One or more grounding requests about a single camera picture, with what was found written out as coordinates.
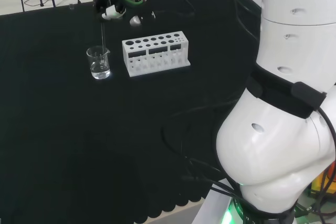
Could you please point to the clear glass rod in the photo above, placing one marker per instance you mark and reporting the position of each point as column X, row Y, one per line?
column 102, row 37

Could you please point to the white test tube rack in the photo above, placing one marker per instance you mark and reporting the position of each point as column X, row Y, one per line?
column 155, row 58

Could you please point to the small clear glass beaker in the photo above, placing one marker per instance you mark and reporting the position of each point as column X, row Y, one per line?
column 99, row 64

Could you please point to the clear cloth clip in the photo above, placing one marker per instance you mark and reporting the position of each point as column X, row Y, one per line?
column 71, row 6

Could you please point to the black bench cloth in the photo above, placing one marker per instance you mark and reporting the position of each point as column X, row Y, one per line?
column 52, row 129

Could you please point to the yellow stop button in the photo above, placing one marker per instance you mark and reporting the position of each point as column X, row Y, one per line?
column 319, row 182

